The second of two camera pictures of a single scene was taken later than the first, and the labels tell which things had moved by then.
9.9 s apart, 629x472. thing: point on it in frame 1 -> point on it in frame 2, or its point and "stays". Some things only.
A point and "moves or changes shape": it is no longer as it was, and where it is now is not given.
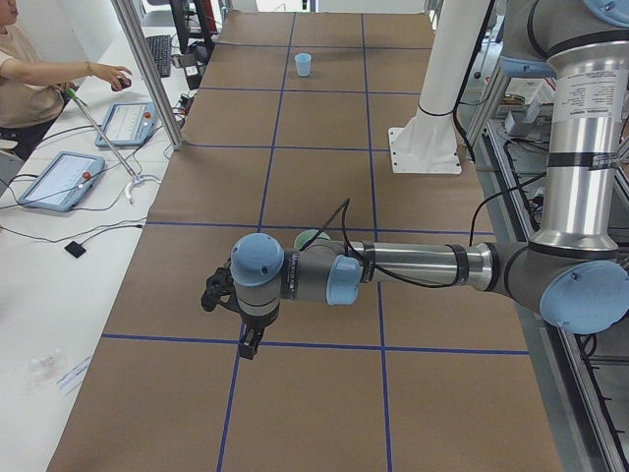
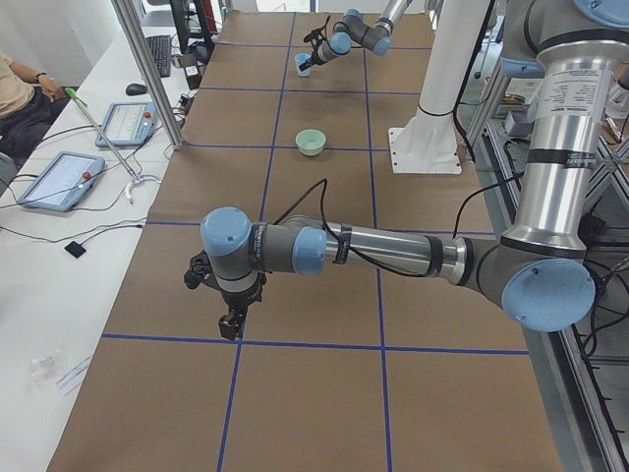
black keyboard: [161, 48] stays
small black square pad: [75, 249] stays
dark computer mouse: [125, 84] -> [136, 89]
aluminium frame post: [147, 72] stays
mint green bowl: [305, 235] moves or changes shape
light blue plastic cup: [303, 61] stays
